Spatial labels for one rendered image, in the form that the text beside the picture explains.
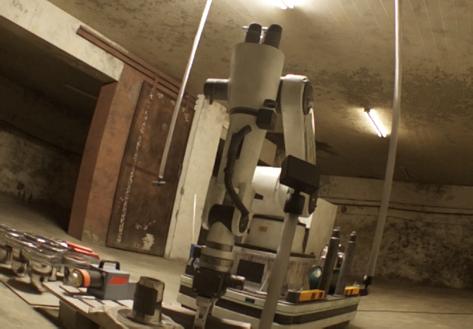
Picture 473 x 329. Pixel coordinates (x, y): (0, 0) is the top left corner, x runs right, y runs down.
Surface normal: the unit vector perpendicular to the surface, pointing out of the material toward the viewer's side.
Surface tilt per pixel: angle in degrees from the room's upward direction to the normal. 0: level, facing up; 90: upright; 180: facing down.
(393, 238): 90
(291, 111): 146
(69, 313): 90
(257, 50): 85
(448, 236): 90
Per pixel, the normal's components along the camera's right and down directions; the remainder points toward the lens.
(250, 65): -0.19, -0.34
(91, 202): 0.84, 0.07
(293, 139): -0.34, 0.65
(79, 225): -0.51, -0.29
